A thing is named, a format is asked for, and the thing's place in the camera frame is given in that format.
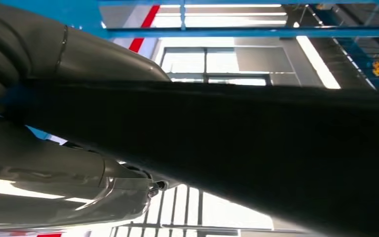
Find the blue metal shelf rack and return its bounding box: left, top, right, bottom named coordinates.
left=0, top=0, right=379, bottom=141

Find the window with grey frame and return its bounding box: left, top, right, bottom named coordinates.
left=160, top=47, right=272, bottom=86
left=111, top=185, right=275, bottom=237

